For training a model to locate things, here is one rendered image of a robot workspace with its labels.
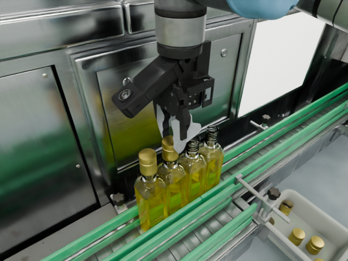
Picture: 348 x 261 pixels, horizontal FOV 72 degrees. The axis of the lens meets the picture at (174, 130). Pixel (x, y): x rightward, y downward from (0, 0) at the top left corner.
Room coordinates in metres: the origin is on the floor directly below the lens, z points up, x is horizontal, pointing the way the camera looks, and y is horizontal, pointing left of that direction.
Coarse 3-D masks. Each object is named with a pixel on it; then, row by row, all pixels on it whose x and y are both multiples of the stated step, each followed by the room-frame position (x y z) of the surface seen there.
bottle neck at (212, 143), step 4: (208, 128) 0.43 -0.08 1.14; (212, 128) 0.44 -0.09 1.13; (216, 128) 0.43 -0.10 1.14; (208, 132) 0.42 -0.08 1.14; (212, 132) 0.41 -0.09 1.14; (216, 132) 0.42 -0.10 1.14; (208, 136) 0.42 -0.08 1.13; (212, 136) 0.41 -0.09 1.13; (216, 136) 0.42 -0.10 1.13; (208, 140) 0.42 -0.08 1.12; (212, 140) 0.41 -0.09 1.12; (216, 140) 0.42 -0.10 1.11; (208, 144) 0.42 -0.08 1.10; (212, 144) 0.41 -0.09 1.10; (216, 144) 0.42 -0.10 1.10
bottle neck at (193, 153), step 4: (196, 136) 0.40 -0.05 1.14; (192, 140) 0.40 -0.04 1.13; (196, 140) 0.40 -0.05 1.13; (188, 144) 0.38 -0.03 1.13; (192, 144) 0.38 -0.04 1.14; (196, 144) 0.38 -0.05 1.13; (188, 148) 0.38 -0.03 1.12; (192, 148) 0.38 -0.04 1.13; (196, 148) 0.38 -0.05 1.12; (188, 152) 0.38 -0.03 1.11; (192, 152) 0.38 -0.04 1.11; (196, 152) 0.38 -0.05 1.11; (188, 156) 0.38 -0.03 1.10; (192, 156) 0.38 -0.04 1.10; (196, 156) 0.38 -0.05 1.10
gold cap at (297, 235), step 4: (296, 228) 0.37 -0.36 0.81; (292, 232) 0.36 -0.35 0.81; (296, 232) 0.36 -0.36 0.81; (300, 232) 0.36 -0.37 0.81; (288, 236) 0.36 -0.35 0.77; (292, 236) 0.35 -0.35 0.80; (296, 236) 0.34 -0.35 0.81; (300, 236) 0.34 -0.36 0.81; (304, 236) 0.34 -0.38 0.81; (292, 240) 0.35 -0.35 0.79; (296, 240) 0.34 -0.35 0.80; (300, 240) 0.34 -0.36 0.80; (296, 244) 0.34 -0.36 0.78
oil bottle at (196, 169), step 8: (184, 152) 0.40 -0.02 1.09; (184, 160) 0.38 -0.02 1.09; (192, 160) 0.38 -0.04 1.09; (200, 160) 0.38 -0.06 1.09; (184, 168) 0.37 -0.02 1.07; (192, 168) 0.36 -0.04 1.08; (200, 168) 0.37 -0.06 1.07; (192, 176) 0.36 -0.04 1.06; (200, 176) 0.37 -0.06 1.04; (192, 184) 0.36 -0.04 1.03; (200, 184) 0.38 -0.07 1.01; (192, 192) 0.36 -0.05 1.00; (200, 192) 0.38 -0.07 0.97; (192, 200) 0.36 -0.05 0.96
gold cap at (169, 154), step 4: (168, 136) 0.37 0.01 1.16; (172, 136) 0.37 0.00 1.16; (164, 140) 0.36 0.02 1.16; (168, 140) 0.36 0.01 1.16; (172, 140) 0.36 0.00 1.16; (164, 144) 0.35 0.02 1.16; (168, 144) 0.35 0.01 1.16; (172, 144) 0.35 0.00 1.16; (164, 148) 0.35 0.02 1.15; (168, 148) 0.35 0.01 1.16; (172, 148) 0.35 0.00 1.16; (164, 152) 0.35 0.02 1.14; (168, 152) 0.35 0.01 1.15; (172, 152) 0.35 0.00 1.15; (176, 152) 0.35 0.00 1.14; (164, 156) 0.35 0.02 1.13; (168, 156) 0.35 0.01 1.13; (172, 156) 0.35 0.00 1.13; (176, 156) 0.35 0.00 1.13; (168, 160) 0.34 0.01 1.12; (172, 160) 0.34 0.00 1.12
